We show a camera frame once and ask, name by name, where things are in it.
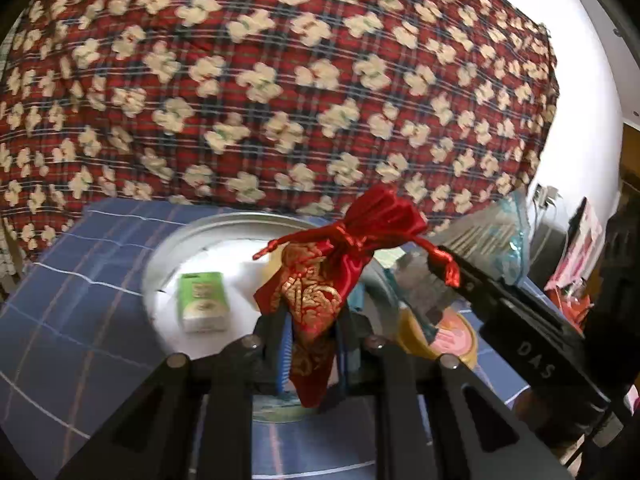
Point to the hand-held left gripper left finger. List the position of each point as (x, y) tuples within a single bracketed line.
[(285, 360)]

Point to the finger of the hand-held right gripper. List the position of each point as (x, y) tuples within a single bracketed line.
[(475, 275), (422, 290)]

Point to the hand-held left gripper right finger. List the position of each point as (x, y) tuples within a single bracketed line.
[(345, 360)]

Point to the clear bag of cotton swabs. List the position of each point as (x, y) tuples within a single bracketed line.
[(490, 235)]

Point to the round black and gold tin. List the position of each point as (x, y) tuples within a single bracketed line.
[(170, 255)]

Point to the person's right hand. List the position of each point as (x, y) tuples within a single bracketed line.
[(530, 410)]

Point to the red packaging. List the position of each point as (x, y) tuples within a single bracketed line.
[(570, 305)]

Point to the gold round lid pink label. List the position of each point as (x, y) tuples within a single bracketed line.
[(450, 340)]

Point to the white paper liner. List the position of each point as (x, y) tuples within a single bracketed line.
[(240, 310)]

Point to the green and white small pack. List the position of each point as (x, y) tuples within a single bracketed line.
[(202, 300)]

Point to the pink and black package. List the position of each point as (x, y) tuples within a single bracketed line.
[(585, 240)]

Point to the blue plaid bed sheet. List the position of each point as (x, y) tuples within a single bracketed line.
[(75, 310)]

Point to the red plaid bear printed blanket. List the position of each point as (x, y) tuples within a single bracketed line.
[(250, 85)]

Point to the wall socket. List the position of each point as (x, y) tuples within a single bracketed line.
[(544, 196)]

